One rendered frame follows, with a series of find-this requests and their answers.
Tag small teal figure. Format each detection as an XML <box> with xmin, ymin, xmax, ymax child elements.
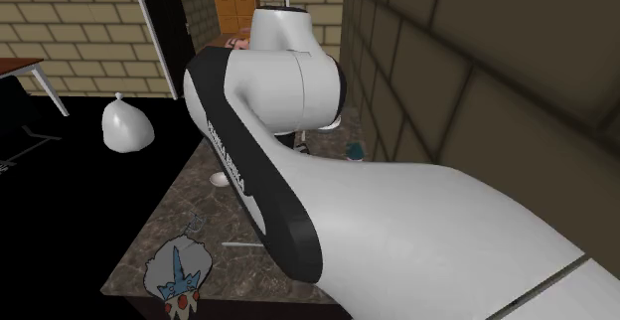
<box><xmin>344</xmin><ymin>141</ymin><xmax>367</xmax><ymax>162</ymax></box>

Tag small white bowl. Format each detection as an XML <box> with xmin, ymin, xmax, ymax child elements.
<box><xmin>209</xmin><ymin>171</ymin><xmax>232</xmax><ymax>189</ymax></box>

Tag small clear glass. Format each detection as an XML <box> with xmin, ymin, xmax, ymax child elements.
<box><xmin>187</xmin><ymin>212</ymin><xmax>208</xmax><ymax>236</ymax></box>

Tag wooden chest of drawers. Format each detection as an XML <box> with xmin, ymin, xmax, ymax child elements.
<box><xmin>213</xmin><ymin>0</ymin><xmax>258</xmax><ymax>36</ymax></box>

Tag white tied rubbish bag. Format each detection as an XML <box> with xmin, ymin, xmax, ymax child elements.
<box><xmin>100</xmin><ymin>91</ymin><xmax>156</xmax><ymax>154</ymax></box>

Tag grey and blue horned figure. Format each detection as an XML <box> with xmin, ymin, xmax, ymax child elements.
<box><xmin>143</xmin><ymin>235</ymin><xmax>214</xmax><ymax>320</ymax></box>

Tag brown table with white legs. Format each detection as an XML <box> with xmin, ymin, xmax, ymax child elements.
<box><xmin>0</xmin><ymin>57</ymin><xmax>71</xmax><ymax>117</ymax></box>

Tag dark door with white frame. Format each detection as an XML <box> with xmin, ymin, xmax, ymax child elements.
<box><xmin>127</xmin><ymin>0</ymin><xmax>197</xmax><ymax>100</ymax></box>

